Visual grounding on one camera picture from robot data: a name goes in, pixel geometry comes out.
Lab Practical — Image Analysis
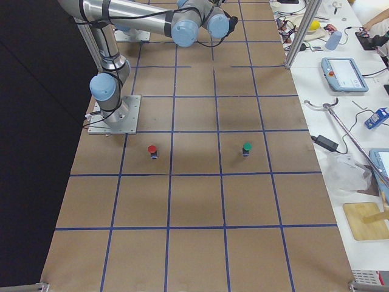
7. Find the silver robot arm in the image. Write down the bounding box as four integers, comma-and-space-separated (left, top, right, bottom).
59, 0, 238, 134

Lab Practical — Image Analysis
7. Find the red push button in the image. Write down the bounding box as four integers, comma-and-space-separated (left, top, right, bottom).
147, 145, 159, 159

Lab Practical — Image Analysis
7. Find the green push button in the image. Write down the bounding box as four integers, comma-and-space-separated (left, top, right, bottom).
242, 142, 252, 156

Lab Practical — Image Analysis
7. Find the black power adapter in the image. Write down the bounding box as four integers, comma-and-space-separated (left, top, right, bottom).
311, 135, 339, 152

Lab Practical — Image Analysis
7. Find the metal grabber stick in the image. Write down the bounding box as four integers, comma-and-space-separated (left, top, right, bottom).
303, 97, 388, 187

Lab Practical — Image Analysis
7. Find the clear plastic bag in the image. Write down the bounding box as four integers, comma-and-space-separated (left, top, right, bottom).
319, 153, 372, 197

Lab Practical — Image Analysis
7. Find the blue teach pendant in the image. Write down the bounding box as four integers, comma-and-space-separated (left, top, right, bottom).
369, 148, 388, 186
320, 58, 369, 93

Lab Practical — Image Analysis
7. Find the yellow lemon toy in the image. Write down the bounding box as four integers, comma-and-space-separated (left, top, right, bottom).
308, 20, 320, 33

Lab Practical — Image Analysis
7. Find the blue plastic cup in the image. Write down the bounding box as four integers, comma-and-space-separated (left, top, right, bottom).
325, 31, 343, 50

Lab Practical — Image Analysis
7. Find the wooden cutting board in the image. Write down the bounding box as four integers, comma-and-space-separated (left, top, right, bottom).
343, 203, 388, 241

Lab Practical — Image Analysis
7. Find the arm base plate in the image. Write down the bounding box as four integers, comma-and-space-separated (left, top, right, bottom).
114, 29, 150, 43
87, 96, 141, 135

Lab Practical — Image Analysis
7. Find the aluminium frame post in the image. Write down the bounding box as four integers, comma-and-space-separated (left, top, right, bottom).
284, 0, 322, 69

